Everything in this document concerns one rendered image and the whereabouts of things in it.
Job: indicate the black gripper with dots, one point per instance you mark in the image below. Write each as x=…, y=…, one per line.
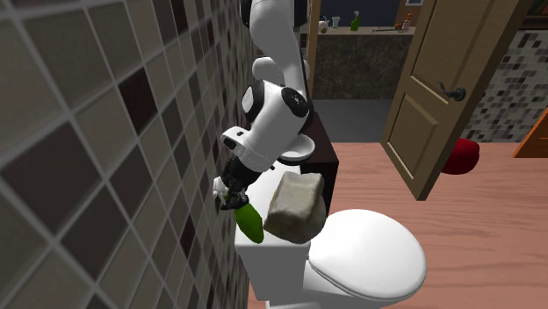
x=234, y=174

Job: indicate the green spray bottle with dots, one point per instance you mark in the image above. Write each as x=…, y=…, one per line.
x=250, y=222

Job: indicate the grey beige stone block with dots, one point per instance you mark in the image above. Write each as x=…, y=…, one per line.
x=295, y=207

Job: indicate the red round pouf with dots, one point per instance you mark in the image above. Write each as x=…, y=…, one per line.
x=462, y=156

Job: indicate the brown wooden door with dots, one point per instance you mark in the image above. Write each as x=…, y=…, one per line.
x=445, y=85

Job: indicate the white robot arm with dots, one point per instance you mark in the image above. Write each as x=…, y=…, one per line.
x=274, y=115

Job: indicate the white toilet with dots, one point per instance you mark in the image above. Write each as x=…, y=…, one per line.
x=364, y=256

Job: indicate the dark brown robot stand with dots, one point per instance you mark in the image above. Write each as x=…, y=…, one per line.
x=323, y=150

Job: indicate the counter with small items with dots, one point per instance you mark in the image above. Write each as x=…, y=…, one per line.
x=364, y=60

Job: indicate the orange wooden cabinet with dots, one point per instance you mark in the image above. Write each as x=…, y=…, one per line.
x=533, y=139

